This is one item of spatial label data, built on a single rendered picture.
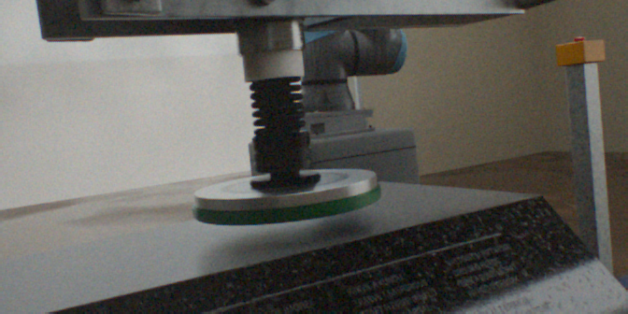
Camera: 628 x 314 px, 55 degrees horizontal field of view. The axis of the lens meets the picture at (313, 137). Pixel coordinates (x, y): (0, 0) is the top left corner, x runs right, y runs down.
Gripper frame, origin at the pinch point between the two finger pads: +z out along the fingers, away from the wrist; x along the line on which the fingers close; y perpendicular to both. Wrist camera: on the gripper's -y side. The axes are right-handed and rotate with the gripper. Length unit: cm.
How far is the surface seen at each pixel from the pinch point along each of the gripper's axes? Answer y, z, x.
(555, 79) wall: -3, 267, -669
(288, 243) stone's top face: 35, 0, 94
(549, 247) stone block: 11, 15, 81
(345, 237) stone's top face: 29, 2, 92
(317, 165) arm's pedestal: 69, 29, 1
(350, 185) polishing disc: 27, -3, 91
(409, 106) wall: 158, 191, -514
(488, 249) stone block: 17, 11, 86
